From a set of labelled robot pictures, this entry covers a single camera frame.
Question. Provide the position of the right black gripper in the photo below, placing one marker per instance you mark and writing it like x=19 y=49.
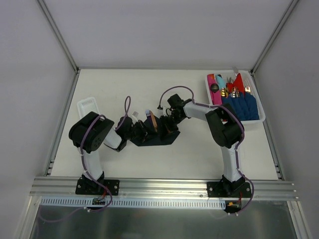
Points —
x=166 y=122

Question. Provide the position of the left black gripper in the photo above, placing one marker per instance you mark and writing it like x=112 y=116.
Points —
x=140 y=129

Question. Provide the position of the dark purple fork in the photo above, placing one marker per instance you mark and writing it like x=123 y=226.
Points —
x=148 y=114

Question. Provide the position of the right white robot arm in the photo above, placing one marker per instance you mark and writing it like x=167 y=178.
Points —
x=226 y=130

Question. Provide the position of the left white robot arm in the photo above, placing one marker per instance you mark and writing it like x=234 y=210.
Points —
x=93 y=130

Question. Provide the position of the pink rolled napkin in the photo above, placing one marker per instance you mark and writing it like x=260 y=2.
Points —
x=214 y=90

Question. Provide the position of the cyan rolled napkin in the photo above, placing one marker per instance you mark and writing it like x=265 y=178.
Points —
x=220 y=82

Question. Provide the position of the red rolled napkin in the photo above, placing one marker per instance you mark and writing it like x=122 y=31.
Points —
x=237 y=83

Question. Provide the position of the small white utensil tray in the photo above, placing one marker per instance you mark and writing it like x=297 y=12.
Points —
x=86 y=106

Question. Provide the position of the large white basket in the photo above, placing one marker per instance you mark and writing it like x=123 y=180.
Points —
x=249 y=88

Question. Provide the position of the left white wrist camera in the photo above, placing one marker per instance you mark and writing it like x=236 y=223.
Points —
x=135 y=117

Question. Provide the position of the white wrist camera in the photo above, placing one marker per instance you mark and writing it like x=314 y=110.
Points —
x=164 y=111
x=135 y=117

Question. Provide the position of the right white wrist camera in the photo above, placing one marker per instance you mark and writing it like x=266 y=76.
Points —
x=164 y=111

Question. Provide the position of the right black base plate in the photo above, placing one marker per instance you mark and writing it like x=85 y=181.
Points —
x=222 y=190

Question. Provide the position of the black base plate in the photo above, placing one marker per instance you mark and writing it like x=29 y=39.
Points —
x=222 y=190
x=88 y=187

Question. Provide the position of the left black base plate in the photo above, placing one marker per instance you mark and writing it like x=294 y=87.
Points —
x=88 y=187

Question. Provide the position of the white slotted cable duct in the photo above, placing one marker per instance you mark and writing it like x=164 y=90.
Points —
x=135 y=203

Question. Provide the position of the aluminium mounting rail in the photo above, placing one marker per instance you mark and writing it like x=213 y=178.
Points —
x=164 y=188

